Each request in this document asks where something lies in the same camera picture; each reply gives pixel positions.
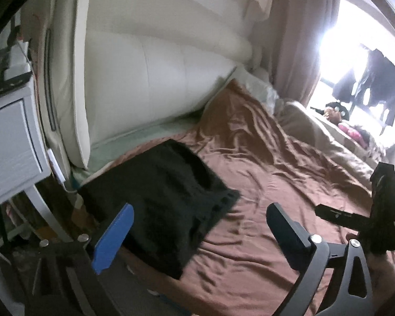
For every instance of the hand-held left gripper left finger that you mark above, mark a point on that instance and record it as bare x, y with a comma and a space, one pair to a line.
115, 237

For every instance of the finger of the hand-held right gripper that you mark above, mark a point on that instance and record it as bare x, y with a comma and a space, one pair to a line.
342, 217

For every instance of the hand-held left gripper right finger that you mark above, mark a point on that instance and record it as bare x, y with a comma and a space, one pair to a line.
288, 233

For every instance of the black shirt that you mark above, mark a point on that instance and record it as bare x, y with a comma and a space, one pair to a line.
158, 197

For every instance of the person's right hand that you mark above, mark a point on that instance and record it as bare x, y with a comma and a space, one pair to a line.
386, 270

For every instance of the brown bed sheet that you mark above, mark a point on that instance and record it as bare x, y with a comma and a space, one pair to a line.
266, 171

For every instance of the plush toys on windowsill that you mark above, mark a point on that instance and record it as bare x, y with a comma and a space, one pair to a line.
378, 144

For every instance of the beige duvet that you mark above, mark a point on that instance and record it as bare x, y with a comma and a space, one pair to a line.
332, 144

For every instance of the pale green fitted sheet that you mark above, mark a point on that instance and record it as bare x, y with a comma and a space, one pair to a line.
135, 138

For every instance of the black plush toy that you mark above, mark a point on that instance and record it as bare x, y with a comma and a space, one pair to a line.
337, 110

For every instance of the hanging dark garment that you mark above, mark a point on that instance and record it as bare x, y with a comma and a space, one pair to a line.
344, 87
380, 82

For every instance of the white bedside table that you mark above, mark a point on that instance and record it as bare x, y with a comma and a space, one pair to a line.
13, 138

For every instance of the white pillow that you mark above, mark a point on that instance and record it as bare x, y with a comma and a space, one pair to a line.
260, 87

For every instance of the white padded headboard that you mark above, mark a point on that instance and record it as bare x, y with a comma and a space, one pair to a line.
151, 72

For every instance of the pink curtain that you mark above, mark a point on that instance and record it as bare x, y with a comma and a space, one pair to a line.
299, 39

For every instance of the black device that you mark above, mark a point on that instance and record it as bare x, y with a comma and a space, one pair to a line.
6, 79

